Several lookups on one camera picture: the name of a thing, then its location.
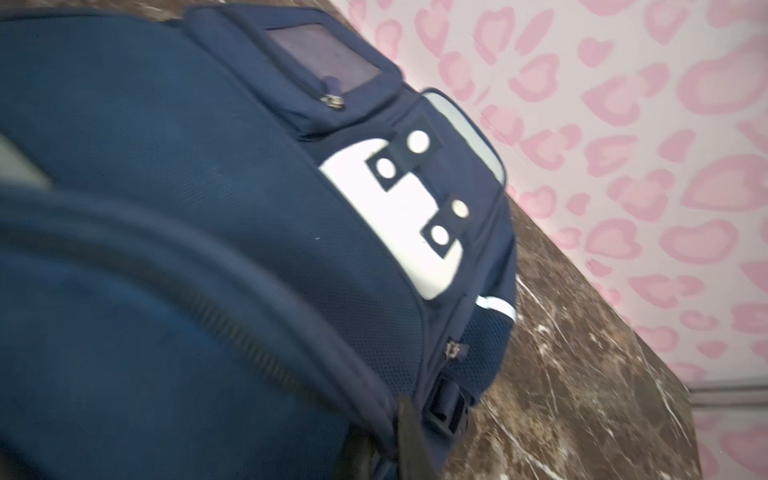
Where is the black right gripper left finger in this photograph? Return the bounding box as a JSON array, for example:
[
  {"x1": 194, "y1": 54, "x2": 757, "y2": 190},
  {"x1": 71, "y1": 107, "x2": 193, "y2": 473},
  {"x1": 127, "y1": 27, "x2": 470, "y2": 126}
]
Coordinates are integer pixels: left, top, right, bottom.
[{"x1": 332, "y1": 428, "x2": 377, "y2": 480}]

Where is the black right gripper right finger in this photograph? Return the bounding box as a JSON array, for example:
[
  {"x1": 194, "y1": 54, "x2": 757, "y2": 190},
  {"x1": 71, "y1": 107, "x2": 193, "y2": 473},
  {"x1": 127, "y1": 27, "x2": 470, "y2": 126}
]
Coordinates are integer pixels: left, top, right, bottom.
[{"x1": 397, "y1": 396, "x2": 440, "y2": 480}]

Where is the navy blue student backpack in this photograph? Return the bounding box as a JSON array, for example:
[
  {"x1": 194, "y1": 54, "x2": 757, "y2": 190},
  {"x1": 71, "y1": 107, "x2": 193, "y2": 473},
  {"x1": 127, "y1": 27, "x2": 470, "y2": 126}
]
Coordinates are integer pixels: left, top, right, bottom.
[{"x1": 1, "y1": 4, "x2": 517, "y2": 479}]

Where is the aluminium frame corner post right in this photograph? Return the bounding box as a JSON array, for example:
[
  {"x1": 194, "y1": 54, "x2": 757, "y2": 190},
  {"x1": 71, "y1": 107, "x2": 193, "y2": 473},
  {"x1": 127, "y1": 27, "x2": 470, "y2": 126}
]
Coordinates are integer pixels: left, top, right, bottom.
[{"x1": 687, "y1": 381, "x2": 767, "y2": 410}]

